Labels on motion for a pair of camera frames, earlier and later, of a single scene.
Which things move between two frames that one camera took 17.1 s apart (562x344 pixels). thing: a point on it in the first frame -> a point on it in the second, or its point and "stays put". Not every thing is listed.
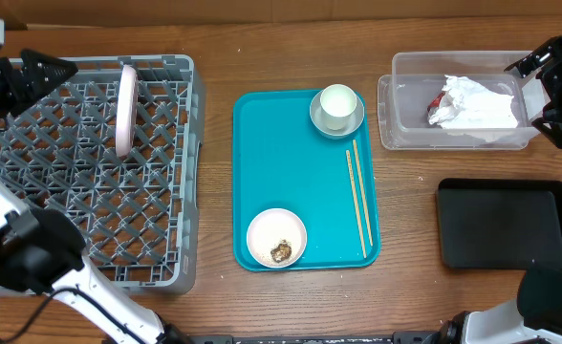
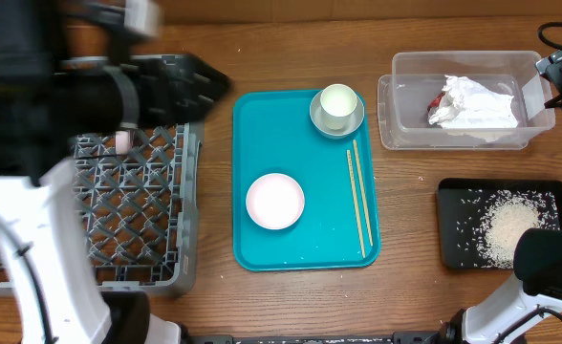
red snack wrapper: x=436 y=101 stays put
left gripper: x=25 y=96 -> x=172 y=103
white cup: x=337 y=106 stays put
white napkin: x=468 y=104 stays put
